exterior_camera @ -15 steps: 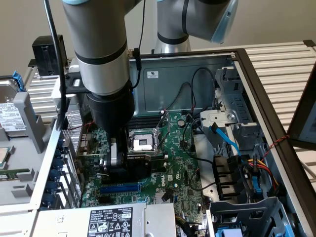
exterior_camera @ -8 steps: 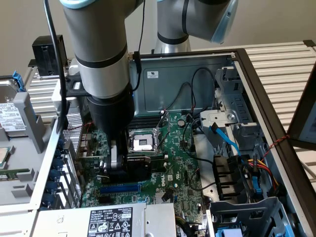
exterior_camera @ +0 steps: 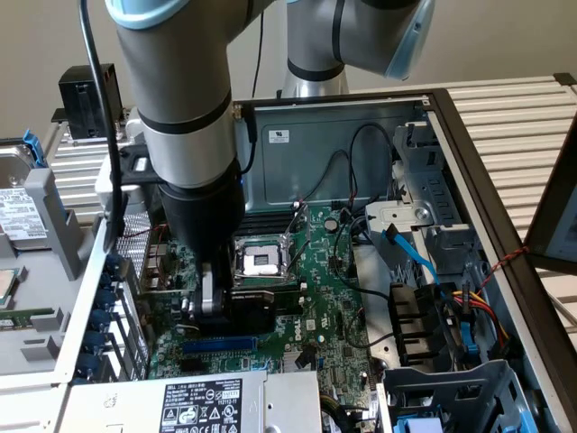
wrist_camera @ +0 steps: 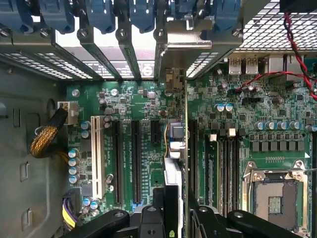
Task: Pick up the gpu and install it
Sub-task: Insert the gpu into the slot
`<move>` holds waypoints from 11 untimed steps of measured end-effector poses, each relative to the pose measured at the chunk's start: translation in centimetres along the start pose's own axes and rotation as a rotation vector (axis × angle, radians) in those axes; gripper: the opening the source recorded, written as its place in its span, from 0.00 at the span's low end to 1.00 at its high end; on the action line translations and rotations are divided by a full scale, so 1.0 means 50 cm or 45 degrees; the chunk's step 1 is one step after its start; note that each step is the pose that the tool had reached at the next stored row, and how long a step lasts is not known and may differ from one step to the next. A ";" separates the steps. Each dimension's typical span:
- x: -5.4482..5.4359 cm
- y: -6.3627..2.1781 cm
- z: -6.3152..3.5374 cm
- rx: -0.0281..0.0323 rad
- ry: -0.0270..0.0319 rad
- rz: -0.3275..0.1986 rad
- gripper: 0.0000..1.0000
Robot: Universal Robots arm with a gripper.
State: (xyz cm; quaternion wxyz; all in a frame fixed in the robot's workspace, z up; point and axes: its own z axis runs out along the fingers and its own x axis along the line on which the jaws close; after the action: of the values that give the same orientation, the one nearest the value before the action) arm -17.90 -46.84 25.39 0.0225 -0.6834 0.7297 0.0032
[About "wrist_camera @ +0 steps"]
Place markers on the thin socket locking lever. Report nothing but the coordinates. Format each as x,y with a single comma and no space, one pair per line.
310,169
248,193

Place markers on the CPU socket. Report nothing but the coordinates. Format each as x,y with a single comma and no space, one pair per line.
275,198

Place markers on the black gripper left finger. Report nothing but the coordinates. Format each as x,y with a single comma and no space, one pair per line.
148,223

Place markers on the silver USB port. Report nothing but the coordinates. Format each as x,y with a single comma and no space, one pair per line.
251,65
234,65

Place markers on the long black expansion slot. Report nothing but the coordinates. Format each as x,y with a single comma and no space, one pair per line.
193,158
118,161
136,161

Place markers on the white power connector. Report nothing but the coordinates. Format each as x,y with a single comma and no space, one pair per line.
71,112

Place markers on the green motherboard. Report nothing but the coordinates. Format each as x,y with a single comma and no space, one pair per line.
148,106

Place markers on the short black expansion slot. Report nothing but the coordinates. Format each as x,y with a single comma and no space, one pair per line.
155,132

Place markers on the blue card retention latch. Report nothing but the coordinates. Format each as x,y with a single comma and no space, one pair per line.
100,15
142,15
57,15
15,15
226,15

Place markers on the black RAM slot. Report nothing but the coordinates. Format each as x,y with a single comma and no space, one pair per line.
237,173
223,173
230,173

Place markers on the white expansion slot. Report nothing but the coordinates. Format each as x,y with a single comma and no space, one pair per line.
97,158

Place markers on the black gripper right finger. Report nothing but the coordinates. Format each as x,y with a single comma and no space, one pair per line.
210,225

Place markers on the grey metal PC case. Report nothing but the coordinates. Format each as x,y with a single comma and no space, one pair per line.
24,124

